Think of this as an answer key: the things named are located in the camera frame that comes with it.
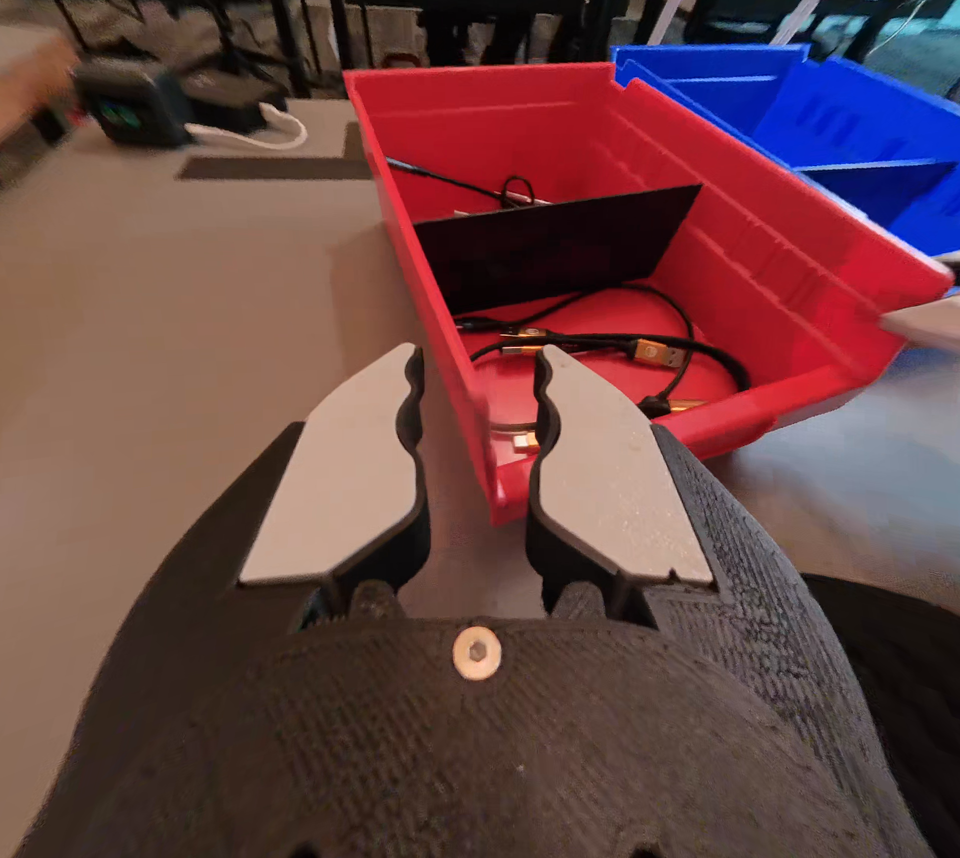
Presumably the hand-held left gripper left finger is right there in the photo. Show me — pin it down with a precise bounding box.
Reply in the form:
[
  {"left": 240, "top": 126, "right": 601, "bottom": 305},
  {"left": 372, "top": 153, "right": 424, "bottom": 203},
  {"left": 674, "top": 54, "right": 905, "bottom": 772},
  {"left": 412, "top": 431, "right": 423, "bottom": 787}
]
[{"left": 238, "top": 343, "right": 433, "bottom": 613}]

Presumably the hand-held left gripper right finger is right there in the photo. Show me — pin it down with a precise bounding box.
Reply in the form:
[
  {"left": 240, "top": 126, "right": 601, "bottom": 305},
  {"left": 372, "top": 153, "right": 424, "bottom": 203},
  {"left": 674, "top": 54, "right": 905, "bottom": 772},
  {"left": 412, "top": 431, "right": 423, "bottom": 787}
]
[{"left": 525, "top": 344, "right": 716, "bottom": 613}]

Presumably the black USB-C cable orange plug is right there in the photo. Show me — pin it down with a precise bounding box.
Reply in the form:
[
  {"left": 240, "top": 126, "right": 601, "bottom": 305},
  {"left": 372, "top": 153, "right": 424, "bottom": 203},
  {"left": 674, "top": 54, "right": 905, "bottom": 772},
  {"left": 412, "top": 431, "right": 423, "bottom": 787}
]
[{"left": 468, "top": 329, "right": 753, "bottom": 395}]

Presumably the red plastic bin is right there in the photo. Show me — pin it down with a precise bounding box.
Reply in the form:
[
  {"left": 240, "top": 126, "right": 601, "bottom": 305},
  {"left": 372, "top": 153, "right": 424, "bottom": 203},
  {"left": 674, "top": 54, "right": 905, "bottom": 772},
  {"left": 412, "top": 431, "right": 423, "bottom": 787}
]
[{"left": 341, "top": 61, "right": 955, "bottom": 527}]

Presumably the blue plastic bin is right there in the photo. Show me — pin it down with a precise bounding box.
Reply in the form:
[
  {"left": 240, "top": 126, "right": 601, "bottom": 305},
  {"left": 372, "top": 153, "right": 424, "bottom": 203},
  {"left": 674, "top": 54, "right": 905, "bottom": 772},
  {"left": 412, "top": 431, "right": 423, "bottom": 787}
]
[{"left": 609, "top": 44, "right": 960, "bottom": 300}]

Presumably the small white item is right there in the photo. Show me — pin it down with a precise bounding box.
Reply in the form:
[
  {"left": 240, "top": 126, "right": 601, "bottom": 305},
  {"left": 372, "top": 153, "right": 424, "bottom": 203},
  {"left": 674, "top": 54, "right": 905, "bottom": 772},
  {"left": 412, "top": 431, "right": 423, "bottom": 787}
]
[{"left": 452, "top": 192, "right": 558, "bottom": 217}]

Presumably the dark charger green display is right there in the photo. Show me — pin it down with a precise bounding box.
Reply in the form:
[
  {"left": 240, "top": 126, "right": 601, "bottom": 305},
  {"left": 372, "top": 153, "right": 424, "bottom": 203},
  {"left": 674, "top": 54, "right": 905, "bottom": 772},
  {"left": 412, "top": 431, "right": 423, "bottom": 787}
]
[{"left": 73, "top": 57, "right": 195, "bottom": 148}]

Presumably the dark grey bag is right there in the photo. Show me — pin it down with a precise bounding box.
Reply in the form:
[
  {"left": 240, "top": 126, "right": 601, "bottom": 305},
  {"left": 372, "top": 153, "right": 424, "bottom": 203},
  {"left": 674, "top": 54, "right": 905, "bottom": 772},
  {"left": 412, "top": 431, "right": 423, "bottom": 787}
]
[{"left": 45, "top": 0, "right": 301, "bottom": 116}]

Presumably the thin black cable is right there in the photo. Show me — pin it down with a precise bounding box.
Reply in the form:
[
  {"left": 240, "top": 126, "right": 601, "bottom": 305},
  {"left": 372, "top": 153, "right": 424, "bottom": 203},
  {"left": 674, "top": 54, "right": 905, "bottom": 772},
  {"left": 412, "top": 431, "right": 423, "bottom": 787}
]
[{"left": 384, "top": 155, "right": 560, "bottom": 212}]

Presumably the white cable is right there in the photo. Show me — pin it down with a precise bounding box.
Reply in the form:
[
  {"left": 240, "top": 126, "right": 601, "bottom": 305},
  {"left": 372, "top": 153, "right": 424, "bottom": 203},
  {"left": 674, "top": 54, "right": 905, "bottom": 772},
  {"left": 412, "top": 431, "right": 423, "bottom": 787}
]
[{"left": 183, "top": 102, "right": 309, "bottom": 151}]

